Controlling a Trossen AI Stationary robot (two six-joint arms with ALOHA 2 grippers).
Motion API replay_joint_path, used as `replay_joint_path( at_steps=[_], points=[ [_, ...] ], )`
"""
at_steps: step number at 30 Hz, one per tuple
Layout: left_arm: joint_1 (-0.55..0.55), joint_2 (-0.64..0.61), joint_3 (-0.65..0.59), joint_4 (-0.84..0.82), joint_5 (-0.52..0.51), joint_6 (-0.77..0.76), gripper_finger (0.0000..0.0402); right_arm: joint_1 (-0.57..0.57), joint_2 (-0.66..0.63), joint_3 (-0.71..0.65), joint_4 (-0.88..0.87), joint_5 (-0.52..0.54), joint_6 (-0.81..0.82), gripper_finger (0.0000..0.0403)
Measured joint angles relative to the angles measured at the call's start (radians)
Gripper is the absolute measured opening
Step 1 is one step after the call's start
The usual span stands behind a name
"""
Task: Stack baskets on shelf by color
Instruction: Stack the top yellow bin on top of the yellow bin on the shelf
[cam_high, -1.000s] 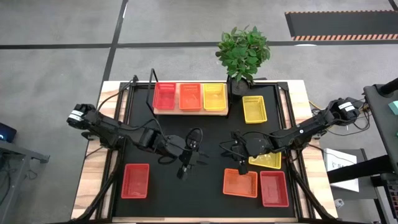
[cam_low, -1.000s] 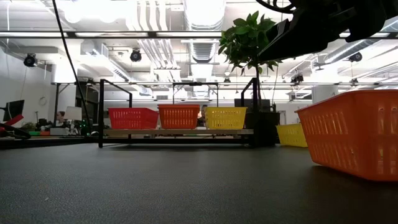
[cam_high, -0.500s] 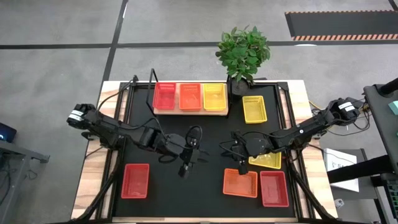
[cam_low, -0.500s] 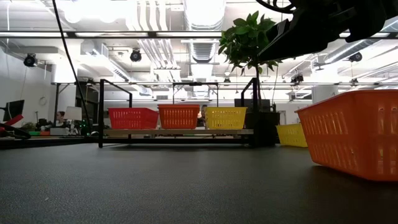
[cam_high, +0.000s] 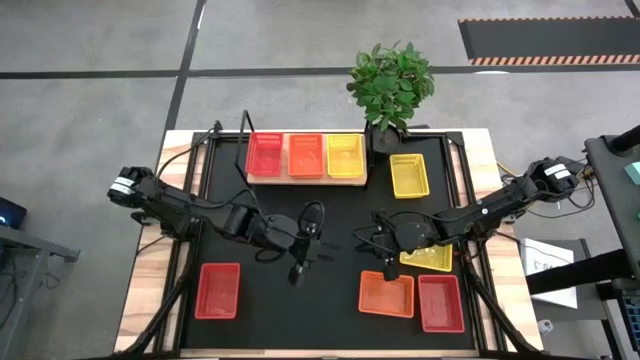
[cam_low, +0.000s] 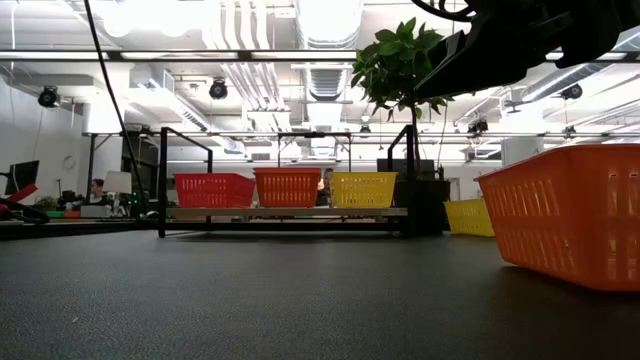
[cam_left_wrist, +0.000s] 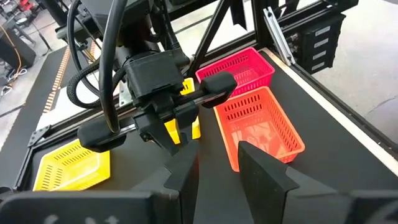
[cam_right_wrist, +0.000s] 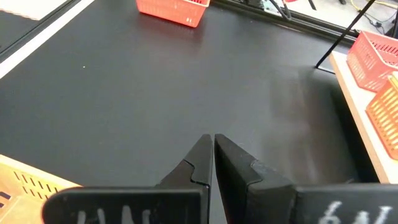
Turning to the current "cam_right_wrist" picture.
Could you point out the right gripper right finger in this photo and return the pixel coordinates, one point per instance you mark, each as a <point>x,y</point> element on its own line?
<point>242,186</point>

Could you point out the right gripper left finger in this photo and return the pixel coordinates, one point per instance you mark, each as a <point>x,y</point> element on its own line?
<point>199,161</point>

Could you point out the red plastic basket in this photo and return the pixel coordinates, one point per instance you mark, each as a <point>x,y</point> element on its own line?
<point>370,59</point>
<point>174,11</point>

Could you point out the orange plastic basket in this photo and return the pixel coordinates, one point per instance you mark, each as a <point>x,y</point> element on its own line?
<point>385,121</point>

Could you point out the yellow plastic basket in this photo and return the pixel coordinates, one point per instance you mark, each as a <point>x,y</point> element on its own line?
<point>18,199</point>

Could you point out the black metal table frame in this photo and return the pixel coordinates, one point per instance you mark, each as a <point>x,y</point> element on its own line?
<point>311,23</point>

